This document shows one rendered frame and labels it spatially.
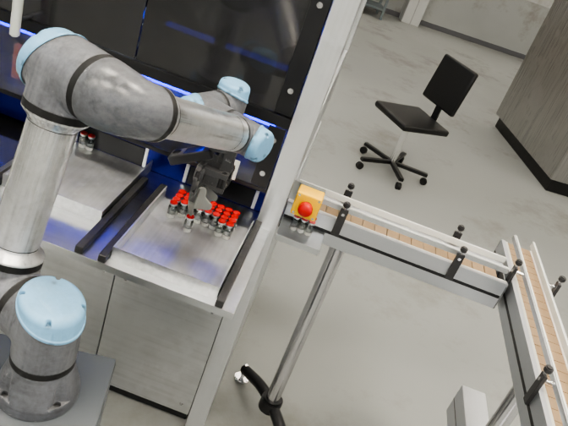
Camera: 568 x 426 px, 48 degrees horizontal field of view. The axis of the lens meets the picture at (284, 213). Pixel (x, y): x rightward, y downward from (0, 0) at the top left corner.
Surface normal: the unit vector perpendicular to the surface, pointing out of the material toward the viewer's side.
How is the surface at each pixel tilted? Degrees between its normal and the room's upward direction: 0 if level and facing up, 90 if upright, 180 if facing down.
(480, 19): 90
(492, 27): 90
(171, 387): 90
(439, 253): 0
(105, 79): 45
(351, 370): 0
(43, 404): 73
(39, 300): 8
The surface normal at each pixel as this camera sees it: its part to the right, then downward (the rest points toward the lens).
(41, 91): -0.23, 0.25
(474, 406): 0.31, -0.83
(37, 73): -0.49, 0.09
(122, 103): 0.39, 0.26
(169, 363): -0.18, 0.44
